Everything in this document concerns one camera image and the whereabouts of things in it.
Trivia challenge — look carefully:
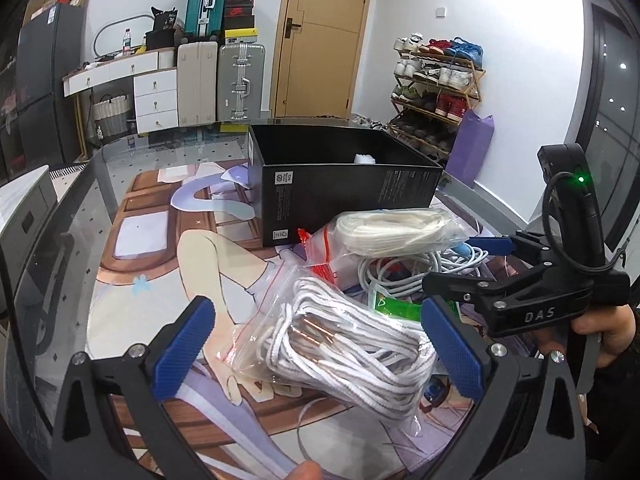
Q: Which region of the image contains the purple fabric bag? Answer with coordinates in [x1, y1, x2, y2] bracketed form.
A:
[446, 109, 496, 189]

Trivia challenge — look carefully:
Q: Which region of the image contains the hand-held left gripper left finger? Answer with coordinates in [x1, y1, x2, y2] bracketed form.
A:
[50, 296, 217, 480]

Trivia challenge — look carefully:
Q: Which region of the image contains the white drawer desk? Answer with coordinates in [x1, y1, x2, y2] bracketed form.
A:
[62, 49, 179, 136]

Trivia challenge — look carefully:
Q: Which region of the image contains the person's right hand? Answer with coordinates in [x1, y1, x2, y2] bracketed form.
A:
[537, 305, 640, 436]

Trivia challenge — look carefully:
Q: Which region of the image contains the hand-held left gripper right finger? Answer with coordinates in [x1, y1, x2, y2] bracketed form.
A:
[420, 296, 588, 480]

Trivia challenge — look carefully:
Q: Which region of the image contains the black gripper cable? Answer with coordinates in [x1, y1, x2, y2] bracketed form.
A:
[542, 172, 627, 275]

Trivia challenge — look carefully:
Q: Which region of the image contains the black printed bag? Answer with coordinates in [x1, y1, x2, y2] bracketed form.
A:
[145, 6, 184, 51]

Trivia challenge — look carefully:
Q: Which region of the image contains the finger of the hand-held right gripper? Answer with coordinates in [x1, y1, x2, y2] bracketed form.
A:
[422, 262, 548, 311]
[467, 230, 557, 267]

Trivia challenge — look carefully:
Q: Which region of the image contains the red zip plastic bag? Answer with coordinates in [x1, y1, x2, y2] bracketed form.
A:
[298, 226, 366, 292]

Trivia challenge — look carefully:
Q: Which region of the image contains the wooden shoe rack with shoes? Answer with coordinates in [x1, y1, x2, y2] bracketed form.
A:
[389, 34, 485, 153]

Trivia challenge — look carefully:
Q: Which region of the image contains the black cardboard box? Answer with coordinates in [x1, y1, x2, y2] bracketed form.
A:
[248, 119, 445, 248]

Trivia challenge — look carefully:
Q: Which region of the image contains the grey refrigerator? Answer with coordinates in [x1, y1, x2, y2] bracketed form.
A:
[14, 2, 94, 170]

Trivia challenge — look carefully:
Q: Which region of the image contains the bag of white braided cords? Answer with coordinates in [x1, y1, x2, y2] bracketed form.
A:
[232, 260, 438, 418]

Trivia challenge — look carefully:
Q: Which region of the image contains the printed desk mat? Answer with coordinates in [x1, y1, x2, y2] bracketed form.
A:
[87, 160, 501, 480]

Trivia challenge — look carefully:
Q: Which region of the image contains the silver suitcase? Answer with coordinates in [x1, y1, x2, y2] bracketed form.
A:
[216, 42, 266, 122]

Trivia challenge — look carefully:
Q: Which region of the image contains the stack of shoe boxes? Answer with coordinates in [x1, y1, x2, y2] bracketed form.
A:
[223, 0, 257, 44]

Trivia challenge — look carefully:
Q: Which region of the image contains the bag of cream laces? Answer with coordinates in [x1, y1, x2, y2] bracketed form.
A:
[332, 210, 468, 261]

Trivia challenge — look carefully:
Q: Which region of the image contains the green packet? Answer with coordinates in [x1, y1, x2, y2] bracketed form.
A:
[374, 295, 425, 324]

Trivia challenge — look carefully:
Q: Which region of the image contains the beige suitcase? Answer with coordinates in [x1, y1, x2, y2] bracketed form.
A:
[177, 41, 220, 126]

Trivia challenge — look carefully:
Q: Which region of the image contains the wicker basket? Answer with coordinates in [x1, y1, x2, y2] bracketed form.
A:
[92, 94, 136, 137]

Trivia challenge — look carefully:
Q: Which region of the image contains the white coiled cable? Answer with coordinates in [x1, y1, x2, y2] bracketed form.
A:
[357, 247, 488, 308]

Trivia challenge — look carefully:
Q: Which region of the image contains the teal suitcase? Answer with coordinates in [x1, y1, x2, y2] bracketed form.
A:
[185, 0, 230, 42]

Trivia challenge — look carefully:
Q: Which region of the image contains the pair of floor shoes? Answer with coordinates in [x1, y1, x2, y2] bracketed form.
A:
[349, 113, 389, 131]

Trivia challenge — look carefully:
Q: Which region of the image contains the wooden door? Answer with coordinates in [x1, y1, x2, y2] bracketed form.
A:
[270, 0, 377, 121]

